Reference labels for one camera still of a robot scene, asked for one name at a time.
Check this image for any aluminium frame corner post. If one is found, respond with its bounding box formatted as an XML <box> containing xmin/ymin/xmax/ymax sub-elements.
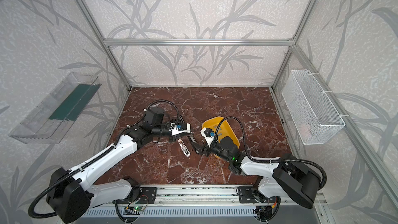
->
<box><xmin>75</xmin><ymin>0</ymin><xmax>131</xmax><ymax>89</ymax></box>

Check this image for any yellow plastic tray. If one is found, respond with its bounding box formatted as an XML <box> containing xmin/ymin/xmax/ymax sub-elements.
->
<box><xmin>202</xmin><ymin>116</ymin><xmax>240</xmax><ymax>163</ymax></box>

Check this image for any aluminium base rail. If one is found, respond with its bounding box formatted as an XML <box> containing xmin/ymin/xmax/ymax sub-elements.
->
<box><xmin>138</xmin><ymin>184</ymin><xmax>327</xmax><ymax>207</ymax></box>

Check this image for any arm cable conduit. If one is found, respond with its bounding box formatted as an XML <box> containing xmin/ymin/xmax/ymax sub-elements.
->
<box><xmin>215</xmin><ymin>116</ymin><xmax>328</xmax><ymax>190</ymax></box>
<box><xmin>27</xmin><ymin>99</ymin><xmax>181</xmax><ymax>219</ymax></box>

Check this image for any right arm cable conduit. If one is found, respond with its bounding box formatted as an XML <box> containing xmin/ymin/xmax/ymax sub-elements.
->
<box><xmin>215</xmin><ymin>116</ymin><xmax>328</xmax><ymax>190</ymax></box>

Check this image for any aluminium frame crossbar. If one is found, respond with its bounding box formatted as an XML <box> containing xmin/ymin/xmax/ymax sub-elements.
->
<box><xmin>103</xmin><ymin>38</ymin><xmax>293</xmax><ymax>46</ymax></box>

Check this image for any white slotted cable duct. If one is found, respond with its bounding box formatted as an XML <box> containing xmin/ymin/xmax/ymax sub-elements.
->
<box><xmin>81</xmin><ymin>205</ymin><xmax>315</xmax><ymax>218</ymax></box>

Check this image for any clear plastic wall bin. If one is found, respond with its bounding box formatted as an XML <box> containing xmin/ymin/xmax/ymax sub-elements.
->
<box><xmin>9</xmin><ymin>72</ymin><xmax>102</xmax><ymax>144</ymax></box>

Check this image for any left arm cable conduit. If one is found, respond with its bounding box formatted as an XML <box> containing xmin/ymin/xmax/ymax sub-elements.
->
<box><xmin>27</xmin><ymin>99</ymin><xmax>181</xmax><ymax>219</ymax></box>

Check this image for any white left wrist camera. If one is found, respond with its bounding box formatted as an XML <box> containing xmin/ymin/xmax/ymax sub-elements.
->
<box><xmin>171</xmin><ymin>122</ymin><xmax>191</xmax><ymax>136</ymax></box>

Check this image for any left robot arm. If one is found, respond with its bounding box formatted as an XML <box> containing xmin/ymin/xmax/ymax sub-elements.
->
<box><xmin>45</xmin><ymin>107</ymin><xmax>191</xmax><ymax>224</ymax></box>

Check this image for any white wire wall basket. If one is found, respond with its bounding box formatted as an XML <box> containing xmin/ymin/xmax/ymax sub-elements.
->
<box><xmin>282</xmin><ymin>69</ymin><xmax>346</xmax><ymax>145</ymax></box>

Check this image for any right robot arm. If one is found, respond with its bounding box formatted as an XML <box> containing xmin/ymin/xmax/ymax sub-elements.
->
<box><xmin>191</xmin><ymin>137</ymin><xmax>327</xmax><ymax>208</ymax></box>

